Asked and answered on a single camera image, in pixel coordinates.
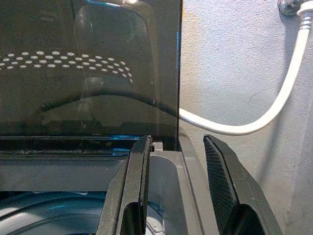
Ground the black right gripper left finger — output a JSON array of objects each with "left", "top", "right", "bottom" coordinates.
[{"left": 95, "top": 135, "right": 153, "bottom": 235}]

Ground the white water inlet hose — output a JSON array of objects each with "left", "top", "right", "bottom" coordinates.
[{"left": 179, "top": 1, "right": 313, "bottom": 137}]

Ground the chrome wall water tap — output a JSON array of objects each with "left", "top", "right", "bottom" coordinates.
[{"left": 277, "top": 0, "right": 305, "bottom": 17}]

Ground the grey top-load washing machine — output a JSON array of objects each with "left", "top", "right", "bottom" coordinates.
[{"left": 0, "top": 133, "right": 222, "bottom": 235}]

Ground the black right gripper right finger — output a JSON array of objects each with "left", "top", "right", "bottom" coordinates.
[{"left": 203, "top": 134, "right": 285, "bottom": 235}]

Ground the dark tinted glass washer lid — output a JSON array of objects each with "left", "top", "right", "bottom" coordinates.
[{"left": 0, "top": 0, "right": 184, "bottom": 152}]

